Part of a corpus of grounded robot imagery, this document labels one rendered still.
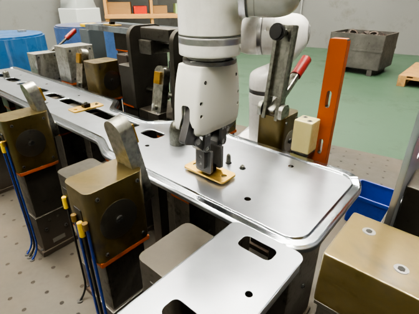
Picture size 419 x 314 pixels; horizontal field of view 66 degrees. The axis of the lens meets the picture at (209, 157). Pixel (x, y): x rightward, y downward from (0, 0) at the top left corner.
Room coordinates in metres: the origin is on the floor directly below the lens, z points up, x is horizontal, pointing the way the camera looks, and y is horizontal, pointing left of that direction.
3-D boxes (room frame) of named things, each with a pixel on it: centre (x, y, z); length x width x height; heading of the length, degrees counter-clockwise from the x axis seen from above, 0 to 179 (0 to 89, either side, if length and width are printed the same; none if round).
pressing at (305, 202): (0.81, 0.34, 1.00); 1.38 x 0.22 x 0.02; 49
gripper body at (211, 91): (0.46, 0.00, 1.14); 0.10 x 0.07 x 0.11; 139
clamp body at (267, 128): (0.63, -0.15, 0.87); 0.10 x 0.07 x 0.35; 139
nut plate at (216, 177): (0.46, 0.00, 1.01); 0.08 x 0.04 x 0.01; 49
